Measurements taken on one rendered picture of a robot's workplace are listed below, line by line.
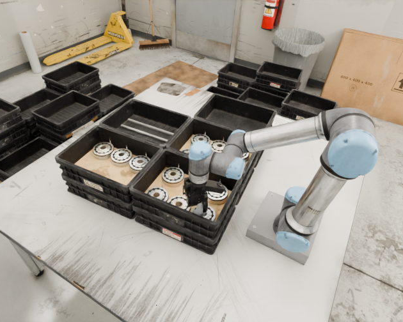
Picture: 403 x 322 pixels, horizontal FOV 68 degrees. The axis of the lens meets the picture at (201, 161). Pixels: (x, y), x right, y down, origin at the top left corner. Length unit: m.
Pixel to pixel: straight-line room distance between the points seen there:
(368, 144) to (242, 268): 0.73
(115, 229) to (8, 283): 1.04
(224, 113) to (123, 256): 1.03
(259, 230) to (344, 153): 0.64
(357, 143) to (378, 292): 1.64
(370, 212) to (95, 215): 2.11
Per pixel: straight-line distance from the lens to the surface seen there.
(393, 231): 2.74
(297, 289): 1.33
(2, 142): 2.63
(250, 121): 1.83
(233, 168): 0.98
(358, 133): 0.86
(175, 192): 1.35
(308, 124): 1.00
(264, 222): 1.39
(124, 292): 1.27
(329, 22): 4.05
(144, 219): 1.36
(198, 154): 0.98
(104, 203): 1.47
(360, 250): 2.49
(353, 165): 0.86
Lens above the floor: 1.84
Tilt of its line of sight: 42 degrees down
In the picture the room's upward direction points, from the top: 4 degrees clockwise
